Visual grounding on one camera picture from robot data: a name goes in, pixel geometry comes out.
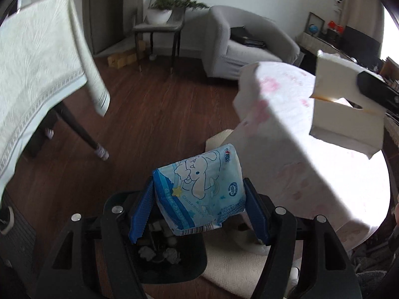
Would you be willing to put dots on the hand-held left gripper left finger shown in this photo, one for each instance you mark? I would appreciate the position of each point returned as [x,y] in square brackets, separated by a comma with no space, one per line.
[141,215]

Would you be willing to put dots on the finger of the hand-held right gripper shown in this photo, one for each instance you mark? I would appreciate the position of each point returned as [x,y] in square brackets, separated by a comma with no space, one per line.
[377,90]

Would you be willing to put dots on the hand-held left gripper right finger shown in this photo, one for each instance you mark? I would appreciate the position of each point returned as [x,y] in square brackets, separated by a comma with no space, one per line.
[254,211]

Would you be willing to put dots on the white cardboard box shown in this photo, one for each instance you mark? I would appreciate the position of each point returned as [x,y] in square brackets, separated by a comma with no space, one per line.
[336,78]

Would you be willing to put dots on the blue cartoon tissue packet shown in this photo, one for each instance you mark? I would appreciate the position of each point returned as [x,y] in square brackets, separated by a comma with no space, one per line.
[199,187]

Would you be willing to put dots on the black trash bin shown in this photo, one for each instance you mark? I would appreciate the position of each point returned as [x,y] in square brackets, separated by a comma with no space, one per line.
[187,264]

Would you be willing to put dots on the wooden shelf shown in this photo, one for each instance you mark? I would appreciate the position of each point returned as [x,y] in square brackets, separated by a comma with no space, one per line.
[391,68]

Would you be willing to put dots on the black monitor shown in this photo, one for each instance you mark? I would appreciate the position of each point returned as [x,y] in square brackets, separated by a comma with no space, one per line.
[358,40]

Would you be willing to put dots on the small red flags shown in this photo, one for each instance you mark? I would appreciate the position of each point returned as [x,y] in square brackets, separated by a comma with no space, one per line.
[336,26]

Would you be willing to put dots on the beige fringed desk cloth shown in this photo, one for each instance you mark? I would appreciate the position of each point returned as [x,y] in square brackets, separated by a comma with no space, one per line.
[307,41]

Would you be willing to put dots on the small blue globe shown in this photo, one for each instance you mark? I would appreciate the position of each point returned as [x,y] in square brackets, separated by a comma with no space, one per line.
[313,29]

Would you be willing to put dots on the beige curtain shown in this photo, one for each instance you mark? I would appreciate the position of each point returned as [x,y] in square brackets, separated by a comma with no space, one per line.
[361,3]

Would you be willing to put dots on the black sneaker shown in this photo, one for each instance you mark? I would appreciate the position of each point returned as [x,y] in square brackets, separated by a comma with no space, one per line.
[6,221]

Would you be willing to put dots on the black bag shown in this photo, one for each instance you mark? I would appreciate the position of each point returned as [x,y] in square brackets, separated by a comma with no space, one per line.
[246,39]

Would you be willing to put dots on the grey armchair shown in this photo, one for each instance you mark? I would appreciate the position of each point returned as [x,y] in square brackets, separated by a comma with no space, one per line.
[224,59]

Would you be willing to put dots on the small cardboard box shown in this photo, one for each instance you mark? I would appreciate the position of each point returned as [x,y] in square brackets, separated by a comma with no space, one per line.
[120,59]
[138,48]

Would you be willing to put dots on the cream patterned tablecloth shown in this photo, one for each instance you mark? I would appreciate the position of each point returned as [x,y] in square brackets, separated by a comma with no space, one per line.
[37,68]

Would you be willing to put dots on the grey dining chair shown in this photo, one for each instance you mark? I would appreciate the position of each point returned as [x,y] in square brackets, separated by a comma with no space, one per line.
[162,28]

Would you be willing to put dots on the potted green plant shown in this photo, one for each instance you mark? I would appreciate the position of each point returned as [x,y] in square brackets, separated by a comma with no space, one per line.
[159,15]

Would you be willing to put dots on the dark wooden door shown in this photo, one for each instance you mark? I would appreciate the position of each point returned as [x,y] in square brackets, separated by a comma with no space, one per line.
[106,12]

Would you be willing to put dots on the wooden picture frame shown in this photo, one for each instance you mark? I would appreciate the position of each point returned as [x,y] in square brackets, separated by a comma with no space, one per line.
[321,18]

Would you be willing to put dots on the white security camera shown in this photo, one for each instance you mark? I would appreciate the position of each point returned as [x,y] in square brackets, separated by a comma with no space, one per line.
[339,1]

